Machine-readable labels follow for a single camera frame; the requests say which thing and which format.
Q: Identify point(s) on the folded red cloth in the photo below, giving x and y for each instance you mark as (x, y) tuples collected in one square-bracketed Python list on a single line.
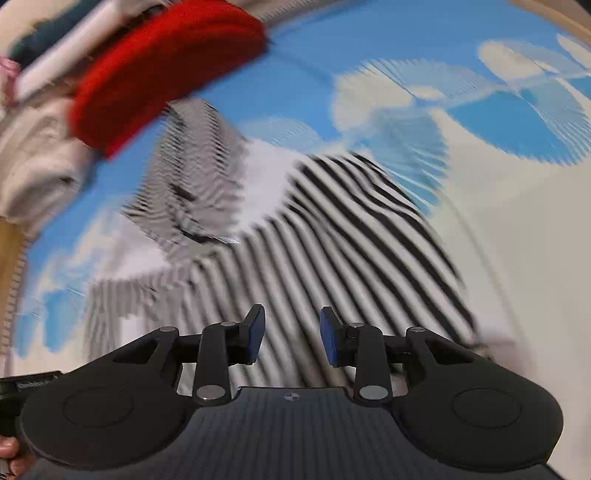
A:
[(157, 78)]

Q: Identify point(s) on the white rolled sheet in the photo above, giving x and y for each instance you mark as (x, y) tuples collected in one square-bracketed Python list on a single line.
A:
[(69, 53)]

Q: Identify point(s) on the blue cloud print blanket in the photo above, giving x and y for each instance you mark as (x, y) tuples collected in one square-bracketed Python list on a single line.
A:
[(485, 207)]

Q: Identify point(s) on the person's left hand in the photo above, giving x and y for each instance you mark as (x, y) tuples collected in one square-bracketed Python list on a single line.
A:
[(9, 454)]

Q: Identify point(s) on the black white striped shirt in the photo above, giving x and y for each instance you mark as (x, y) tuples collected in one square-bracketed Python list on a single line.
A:
[(318, 249)]

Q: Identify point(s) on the teal cloth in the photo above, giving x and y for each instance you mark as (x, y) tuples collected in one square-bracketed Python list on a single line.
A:
[(46, 30)]

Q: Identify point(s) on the pink cloth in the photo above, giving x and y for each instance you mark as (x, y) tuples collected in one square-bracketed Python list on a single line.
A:
[(8, 81)]

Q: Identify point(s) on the folded beige cloth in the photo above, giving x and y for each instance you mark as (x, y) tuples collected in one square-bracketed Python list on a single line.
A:
[(37, 157)]

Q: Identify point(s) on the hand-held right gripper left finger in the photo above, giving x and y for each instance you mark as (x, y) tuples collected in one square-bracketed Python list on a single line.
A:
[(256, 337)]

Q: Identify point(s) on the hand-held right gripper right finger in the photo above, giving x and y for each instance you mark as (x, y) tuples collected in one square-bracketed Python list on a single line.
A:
[(329, 339)]

